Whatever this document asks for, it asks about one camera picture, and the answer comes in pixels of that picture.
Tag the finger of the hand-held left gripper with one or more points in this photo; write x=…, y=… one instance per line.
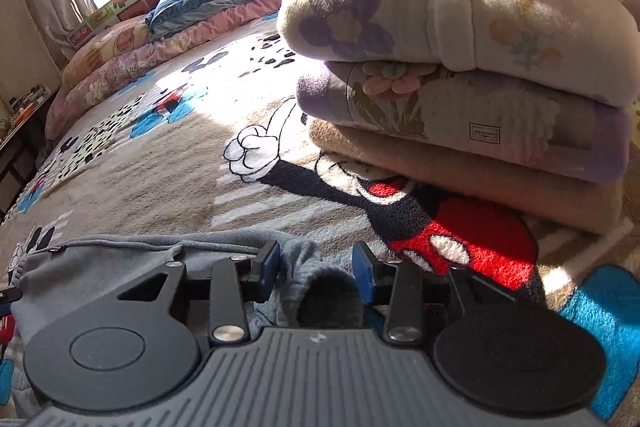
x=10, y=293

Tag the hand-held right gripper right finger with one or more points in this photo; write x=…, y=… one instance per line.
x=363, y=274

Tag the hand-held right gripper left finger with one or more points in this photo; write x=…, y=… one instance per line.
x=270, y=269

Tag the grey sock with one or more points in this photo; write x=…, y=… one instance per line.
x=100, y=267

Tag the folded beige fleece garment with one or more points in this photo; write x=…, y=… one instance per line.
x=450, y=187

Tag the cartoon mouse printed blanket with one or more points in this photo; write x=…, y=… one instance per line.
x=175, y=187

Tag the dark side shelf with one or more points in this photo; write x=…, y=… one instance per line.
x=20, y=142

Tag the folded purple floral fleece garment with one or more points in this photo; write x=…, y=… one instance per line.
x=450, y=122

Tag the pink floral quilt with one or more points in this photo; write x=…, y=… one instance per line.
x=100, y=72

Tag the folded cream floral fleece garment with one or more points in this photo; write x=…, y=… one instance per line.
x=400, y=7

